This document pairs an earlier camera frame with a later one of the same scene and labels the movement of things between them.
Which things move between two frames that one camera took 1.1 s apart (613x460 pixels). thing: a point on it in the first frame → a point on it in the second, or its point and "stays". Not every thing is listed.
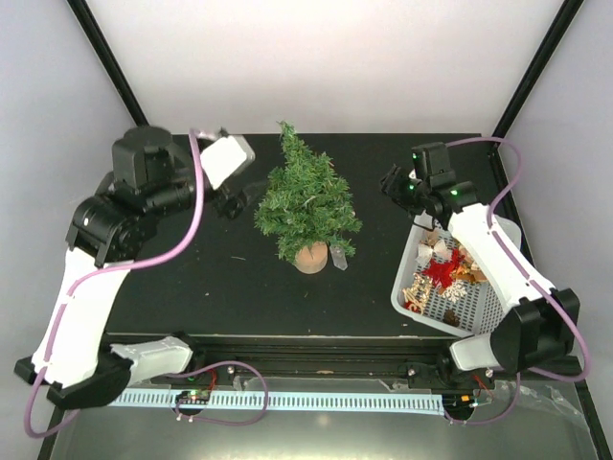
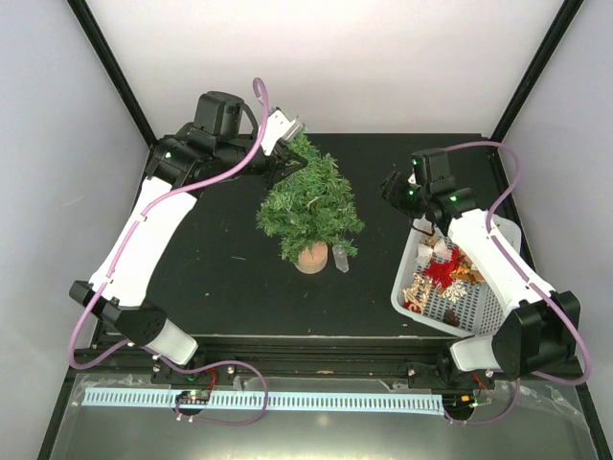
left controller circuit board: x=193 y=397 stays
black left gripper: x=233 y=203 → x=283 y=157
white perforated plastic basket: x=438 y=282 stays
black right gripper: x=391 y=186 stays
